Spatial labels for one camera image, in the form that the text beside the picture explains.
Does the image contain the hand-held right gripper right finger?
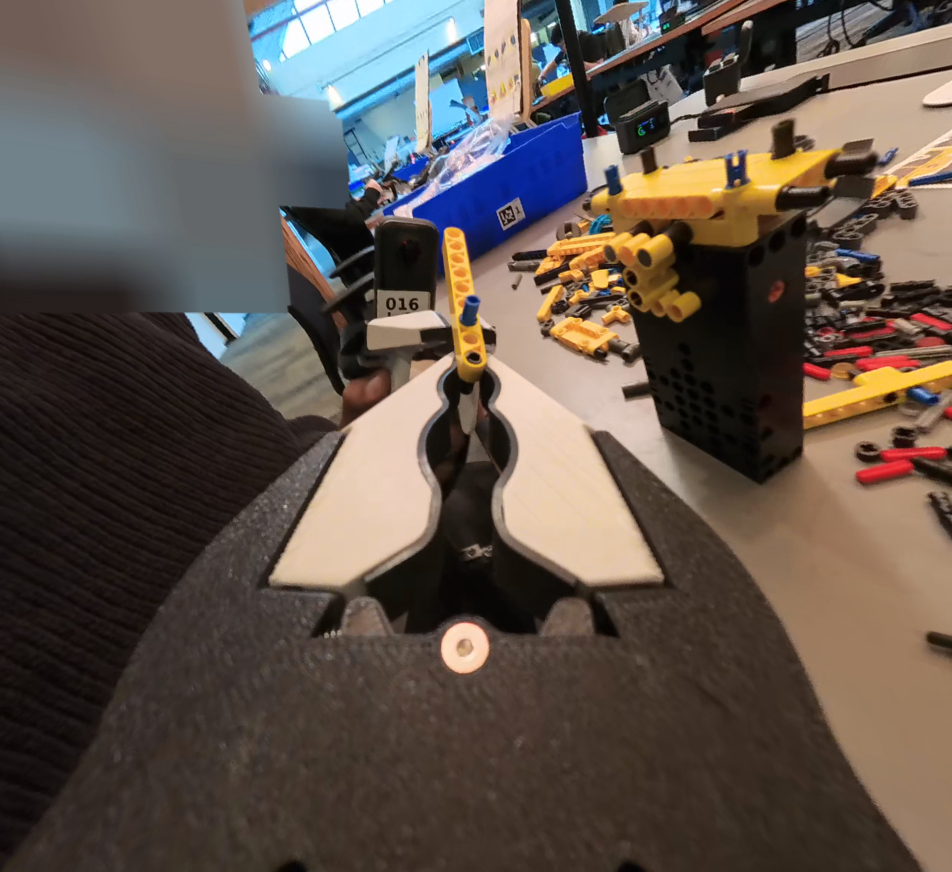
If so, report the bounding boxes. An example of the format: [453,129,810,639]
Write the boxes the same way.
[479,353,666,594]

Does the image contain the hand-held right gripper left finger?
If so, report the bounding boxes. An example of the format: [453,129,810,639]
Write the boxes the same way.
[268,353,464,596]

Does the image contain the long yellow beam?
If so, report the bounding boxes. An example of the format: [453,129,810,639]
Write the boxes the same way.
[442,227,489,384]

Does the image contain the black rectangular block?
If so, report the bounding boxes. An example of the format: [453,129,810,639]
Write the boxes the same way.
[631,210,810,484]

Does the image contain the yellow toy brick assembly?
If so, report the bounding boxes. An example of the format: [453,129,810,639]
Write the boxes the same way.
[582,119,880,323]

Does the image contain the person's left hand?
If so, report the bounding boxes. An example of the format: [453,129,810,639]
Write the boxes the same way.
[341,370,395,430]

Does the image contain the black office chair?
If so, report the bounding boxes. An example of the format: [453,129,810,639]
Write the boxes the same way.
[281,205,380,397]

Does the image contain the yellow rectangular panel brick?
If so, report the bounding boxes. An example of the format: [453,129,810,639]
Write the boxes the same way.
[549,316,620,358]

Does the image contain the pile of mixed toy bricks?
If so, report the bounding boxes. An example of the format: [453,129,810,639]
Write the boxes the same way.
[509,143,952,363]

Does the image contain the clear plastic bags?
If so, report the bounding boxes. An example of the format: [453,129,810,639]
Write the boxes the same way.
[427,115,522,181]

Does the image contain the blue plastic bin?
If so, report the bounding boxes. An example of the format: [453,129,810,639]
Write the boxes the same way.
[381,112,589,263]

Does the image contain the person's dark sweater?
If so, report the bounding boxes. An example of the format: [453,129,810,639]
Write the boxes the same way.
[0,313,339,851]

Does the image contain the black device with display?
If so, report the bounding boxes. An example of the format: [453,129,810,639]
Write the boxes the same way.
[606,99,672,155]

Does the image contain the yellow angled beam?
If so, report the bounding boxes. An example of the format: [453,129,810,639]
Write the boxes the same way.
[803,359,952,430]

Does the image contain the black flat adapter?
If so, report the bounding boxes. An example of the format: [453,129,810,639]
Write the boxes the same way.
[688,72,830,143]

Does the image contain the black stand device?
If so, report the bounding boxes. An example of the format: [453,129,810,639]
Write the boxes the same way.
[703,20,754,107]

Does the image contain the printed instruction sheet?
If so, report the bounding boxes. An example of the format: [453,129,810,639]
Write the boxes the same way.
[881,132,952,187]

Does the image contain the wooden post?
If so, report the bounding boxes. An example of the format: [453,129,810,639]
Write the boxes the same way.
[280,214,345,332]

